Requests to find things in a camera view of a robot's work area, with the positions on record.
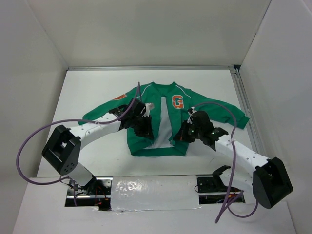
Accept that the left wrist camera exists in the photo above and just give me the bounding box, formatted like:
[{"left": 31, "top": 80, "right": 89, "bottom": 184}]
[{"left": 143, "top": 103, "right": 155, "bottom": 117}]

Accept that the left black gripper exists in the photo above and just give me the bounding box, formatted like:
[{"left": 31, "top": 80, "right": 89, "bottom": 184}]
[{"left": 130, "top": 114, "right": 154, "bottom": 139}]

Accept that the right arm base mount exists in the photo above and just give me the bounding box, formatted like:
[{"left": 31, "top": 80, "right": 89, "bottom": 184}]
[{"left": 194, "top": 165, "right": 231, "bottom": 205}]

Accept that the aluminium frame rail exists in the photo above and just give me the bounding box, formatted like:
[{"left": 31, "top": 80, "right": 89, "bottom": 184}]
[{"left": 230, "top": 65, "right": 266, "bottom": 154}]

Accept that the white taped cover plate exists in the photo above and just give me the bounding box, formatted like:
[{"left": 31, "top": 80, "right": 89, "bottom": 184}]
[{"left": 110, "top": 175, "right": 201, "bottom": 211}]

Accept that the green jacket with white lining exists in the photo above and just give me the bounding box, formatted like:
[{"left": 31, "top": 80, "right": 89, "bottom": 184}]
[{"left": 82, "top": 81, "right": 250, "bottom": 158}]

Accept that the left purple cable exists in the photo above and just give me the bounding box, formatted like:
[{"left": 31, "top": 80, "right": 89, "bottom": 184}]
[{"left": 16, "top": 81, "right": 142, "bottom": 207}]

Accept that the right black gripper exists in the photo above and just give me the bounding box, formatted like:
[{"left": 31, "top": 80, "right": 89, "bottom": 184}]
[{"left": 174, "top": 119, "right": 203, "bottom": 143}]

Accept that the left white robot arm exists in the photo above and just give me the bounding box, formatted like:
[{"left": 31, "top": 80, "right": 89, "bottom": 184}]
[{"left": 42, "top": 99, "right": 154, "bottom": 195}]

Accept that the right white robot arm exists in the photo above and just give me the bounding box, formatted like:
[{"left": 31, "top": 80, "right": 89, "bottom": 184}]
[{"left": 174, "top": 111, "right": 293, "bottom": 209}]

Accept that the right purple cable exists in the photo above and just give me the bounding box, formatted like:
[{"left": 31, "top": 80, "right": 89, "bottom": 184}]
[{"left": 187, "top": 101, "right": 259, "bottom": 224}]

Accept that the purple cable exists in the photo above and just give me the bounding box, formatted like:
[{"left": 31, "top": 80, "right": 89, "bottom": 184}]
[
  {"left": 16, "top": 81, "right": 142, "bottom": 207},
  {"left": 187, "top": 101, "right": 259, "bottom": 224}
]

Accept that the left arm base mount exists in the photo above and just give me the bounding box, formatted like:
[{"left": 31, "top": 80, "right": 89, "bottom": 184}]
[{"left": 61, "top": 177, "right": 113, "bottom": 211}]

